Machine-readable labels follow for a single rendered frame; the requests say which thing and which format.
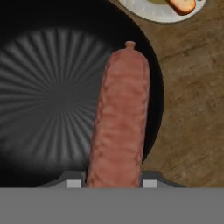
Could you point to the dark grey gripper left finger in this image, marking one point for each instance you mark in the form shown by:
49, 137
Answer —
70, 179

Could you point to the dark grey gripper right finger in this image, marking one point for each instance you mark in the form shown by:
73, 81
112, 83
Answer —
153, 178

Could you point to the pink sausage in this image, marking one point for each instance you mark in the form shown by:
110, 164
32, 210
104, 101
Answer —
121, 116

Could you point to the black ribbed bowl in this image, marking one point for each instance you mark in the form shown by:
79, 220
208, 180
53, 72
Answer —
49, 96

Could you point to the white plate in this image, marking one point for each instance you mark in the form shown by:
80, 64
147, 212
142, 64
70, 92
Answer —
157, 10

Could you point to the brown bun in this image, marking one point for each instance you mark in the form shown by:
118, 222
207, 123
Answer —
182, 5

